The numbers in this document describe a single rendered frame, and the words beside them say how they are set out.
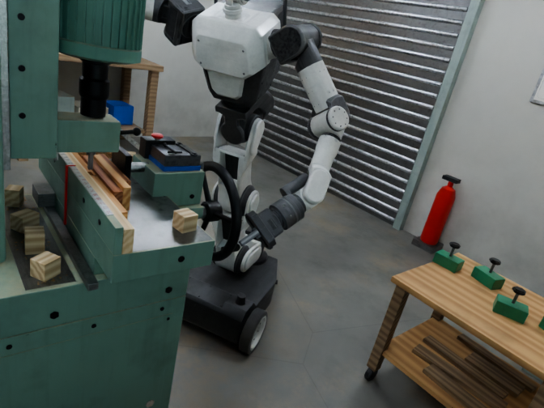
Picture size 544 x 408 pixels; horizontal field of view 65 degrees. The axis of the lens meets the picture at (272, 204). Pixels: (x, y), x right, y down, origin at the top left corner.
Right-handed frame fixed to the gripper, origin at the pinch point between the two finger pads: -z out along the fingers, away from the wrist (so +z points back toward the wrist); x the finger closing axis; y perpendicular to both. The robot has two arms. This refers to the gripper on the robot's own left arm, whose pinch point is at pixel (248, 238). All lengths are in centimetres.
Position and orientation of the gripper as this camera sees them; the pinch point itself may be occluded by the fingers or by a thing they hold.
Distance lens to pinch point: 122.5
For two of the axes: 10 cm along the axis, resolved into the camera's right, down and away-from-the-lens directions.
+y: 2.6, -2.5, -9.3
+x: -5.8, -8.1, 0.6
